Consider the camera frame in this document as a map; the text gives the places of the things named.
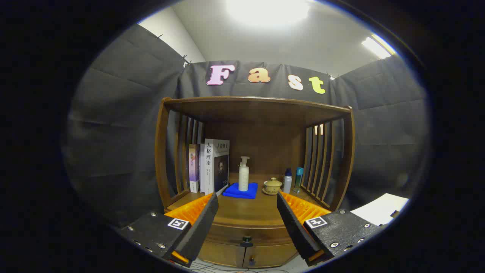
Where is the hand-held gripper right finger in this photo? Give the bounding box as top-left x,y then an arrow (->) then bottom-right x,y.
277,191 -> 383,267

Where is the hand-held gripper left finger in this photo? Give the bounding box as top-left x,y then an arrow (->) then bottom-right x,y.
116,192 -> 219,268

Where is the wooden drawer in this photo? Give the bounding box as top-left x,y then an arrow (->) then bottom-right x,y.
208,222 -> 294,246

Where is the wooden countertop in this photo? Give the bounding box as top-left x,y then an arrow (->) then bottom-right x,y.
167,173 -> 334,228

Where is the white metal cabinet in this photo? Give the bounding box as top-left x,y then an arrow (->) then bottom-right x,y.
350,193 -> 410,227

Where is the wooden cabinet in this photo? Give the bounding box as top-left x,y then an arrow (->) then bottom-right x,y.
155,96 -> 355,269

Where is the beige lidded tea cup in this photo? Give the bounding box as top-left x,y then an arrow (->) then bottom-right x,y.
264,177 -> 283,193

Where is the slim teal bottle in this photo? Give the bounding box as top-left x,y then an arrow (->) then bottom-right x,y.
293,167 -> 304,194

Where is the blue folded cloth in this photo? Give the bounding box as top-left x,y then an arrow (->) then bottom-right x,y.
222,182 -> 258,199

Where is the thin white book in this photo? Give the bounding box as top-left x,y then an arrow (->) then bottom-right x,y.
199,143 -> 206,193

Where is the thin purple book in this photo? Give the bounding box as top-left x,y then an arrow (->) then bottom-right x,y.
188,144 -> 200,193

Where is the thick white portrait book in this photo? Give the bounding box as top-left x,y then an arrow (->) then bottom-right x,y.
204,139 -> 230,196

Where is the white pump bottle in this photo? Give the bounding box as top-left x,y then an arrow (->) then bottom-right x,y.
238,156 -> 250,192

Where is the long ceiling light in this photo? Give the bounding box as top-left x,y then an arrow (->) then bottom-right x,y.
361,34 -> 397,60

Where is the round ceiling light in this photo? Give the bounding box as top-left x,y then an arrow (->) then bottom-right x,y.
225,0 -> 311,29

